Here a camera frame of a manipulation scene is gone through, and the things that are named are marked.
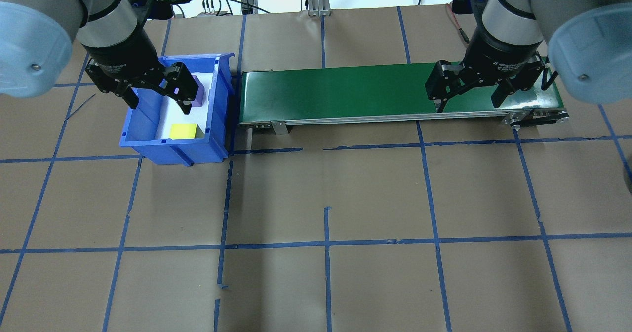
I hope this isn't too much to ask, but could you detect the green conveyor belt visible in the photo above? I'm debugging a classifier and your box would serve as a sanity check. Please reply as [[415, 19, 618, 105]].
[[237, 61, 570, 136]]

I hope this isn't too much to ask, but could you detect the blue plastic storage bin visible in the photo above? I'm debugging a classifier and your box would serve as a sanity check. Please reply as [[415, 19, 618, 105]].
[[119, 52, 236, 167]]

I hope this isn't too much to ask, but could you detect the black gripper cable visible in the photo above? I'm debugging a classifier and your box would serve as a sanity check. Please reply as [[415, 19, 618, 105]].
[[540, 55, 560, 91]]

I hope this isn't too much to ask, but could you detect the white foam pad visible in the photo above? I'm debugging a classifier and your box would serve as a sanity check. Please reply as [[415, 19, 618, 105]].
[[154, 70, 215, 140]]

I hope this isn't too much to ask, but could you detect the yellow foam block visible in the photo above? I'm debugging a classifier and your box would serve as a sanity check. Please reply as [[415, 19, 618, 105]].
[[170, 123, 204, 140]]

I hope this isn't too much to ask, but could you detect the purple foam block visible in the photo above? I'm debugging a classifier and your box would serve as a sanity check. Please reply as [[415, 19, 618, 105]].
[[190, 74, 206, 108]]

